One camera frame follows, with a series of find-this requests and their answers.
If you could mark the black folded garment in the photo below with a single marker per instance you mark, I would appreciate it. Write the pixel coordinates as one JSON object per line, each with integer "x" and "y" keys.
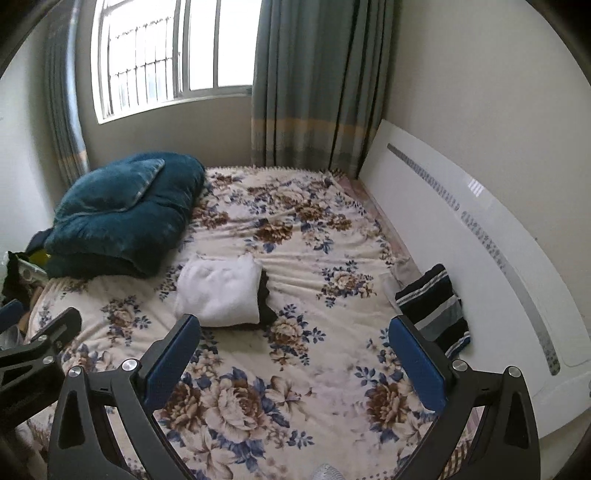
{"x": 267, "y": 300}

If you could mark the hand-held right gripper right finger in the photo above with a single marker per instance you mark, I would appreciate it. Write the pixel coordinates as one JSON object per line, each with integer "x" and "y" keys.
{"x": 415, "y": 364}

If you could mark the white fuzzy clothing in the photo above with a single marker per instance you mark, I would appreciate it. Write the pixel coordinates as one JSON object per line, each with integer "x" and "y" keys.
{"x": 327, "y": 474}

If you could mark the pile of dark clothes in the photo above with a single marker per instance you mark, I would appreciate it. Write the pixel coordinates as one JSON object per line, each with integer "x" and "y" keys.
{"x": 18, "y": 272}

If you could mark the grey-green curtain with beige band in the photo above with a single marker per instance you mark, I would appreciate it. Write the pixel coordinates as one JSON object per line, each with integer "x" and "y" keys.
{"x": 314, "y": 83}
{"x": 64, "y": 115}

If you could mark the yellow box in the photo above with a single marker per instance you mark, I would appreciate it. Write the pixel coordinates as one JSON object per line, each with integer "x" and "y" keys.
{"x": 41, "y": 254}

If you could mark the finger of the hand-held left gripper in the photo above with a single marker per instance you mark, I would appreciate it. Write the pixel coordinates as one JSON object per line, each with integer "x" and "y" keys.
{"x": 10, "y": 313}
{"x": 57, "y": 325}

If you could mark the teal folded quilt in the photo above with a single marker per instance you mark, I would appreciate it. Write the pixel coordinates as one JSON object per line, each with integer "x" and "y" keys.
{"x": 138, "y": 230}

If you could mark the white knit sweater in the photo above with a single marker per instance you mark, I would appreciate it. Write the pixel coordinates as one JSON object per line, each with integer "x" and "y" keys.
{"x": 217, "y": 290}

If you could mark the floral bed sheet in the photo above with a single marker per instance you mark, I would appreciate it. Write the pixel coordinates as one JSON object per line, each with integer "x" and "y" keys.
{"x": 314, "y": 277}

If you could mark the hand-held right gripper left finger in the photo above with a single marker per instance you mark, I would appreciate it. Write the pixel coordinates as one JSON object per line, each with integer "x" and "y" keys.
{"x": 168, "y": 360}

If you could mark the black grey striped garment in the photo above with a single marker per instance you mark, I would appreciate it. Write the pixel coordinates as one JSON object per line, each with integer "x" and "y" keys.
{"x": 436, "y": 309}

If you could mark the teal pillow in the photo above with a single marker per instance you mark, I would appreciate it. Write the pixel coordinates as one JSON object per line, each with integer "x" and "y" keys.
{"x": 111, "y": 187}

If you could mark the white headboard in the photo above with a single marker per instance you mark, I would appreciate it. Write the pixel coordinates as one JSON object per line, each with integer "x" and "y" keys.
{"x": 485, "y": 258}

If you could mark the barred window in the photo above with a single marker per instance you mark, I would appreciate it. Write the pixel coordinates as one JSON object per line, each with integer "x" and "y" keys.
{"x": 157, "y": 50}

